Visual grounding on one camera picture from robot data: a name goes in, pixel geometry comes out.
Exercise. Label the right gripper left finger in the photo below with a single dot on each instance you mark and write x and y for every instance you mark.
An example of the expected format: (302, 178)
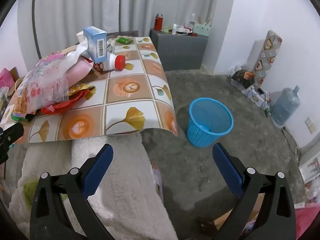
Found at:
(49, 219)

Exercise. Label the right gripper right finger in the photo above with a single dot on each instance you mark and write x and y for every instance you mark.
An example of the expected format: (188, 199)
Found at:
(276, 218)

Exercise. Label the clear floral plastic bag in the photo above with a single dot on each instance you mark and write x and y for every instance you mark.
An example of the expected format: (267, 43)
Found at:
(46, 84)

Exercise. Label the red snack wrapper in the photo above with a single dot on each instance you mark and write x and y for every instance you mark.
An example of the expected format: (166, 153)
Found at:
(63, 107)

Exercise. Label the pink bubble wrap bag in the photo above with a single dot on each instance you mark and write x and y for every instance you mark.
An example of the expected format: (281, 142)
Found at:
(79, 71)

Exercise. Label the blue white medicine box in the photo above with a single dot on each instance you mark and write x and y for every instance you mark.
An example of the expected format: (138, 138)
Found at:
(97, 43)

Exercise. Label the white bottle red cap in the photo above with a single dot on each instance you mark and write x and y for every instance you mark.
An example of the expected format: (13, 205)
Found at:
(113, 62)

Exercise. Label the green snack packet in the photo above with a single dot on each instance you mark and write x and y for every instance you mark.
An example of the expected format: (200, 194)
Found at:
(124, 40)

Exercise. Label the pink plastic bag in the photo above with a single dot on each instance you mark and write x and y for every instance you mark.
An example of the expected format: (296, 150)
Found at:
(6, 79)

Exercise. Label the large blue water jug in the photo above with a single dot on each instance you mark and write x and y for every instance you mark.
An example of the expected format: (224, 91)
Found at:
(285, 106)

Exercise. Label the blue plastic waste basket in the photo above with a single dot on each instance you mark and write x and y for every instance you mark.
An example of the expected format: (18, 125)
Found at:
(209, 120)

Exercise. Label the white paper cup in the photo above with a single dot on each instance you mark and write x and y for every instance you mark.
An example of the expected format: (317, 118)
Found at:
(80, 36)

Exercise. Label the grey curtain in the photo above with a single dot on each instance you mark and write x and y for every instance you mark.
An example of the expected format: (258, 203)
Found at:
(46, 26)

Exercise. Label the patterned tablecloth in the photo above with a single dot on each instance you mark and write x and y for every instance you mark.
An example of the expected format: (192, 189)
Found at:
(119, 102)

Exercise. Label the dark printed bag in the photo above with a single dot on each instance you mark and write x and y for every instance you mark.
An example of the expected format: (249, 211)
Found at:
(244, 77)

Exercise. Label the grey cabinet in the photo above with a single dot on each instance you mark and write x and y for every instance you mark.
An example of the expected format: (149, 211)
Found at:
(179, 52)

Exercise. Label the green basket on cabinet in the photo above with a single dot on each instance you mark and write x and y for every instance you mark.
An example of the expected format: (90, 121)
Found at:
(201, 29)

